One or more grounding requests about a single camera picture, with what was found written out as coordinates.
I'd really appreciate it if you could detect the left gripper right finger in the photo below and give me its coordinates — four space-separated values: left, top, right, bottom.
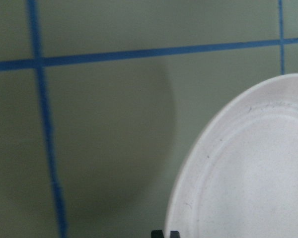
169 231 180 238

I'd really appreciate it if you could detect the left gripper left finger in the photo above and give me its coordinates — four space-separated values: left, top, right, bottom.
150 230 163 238

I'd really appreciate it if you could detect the pink plate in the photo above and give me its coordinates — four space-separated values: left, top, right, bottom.
163 73 298 238

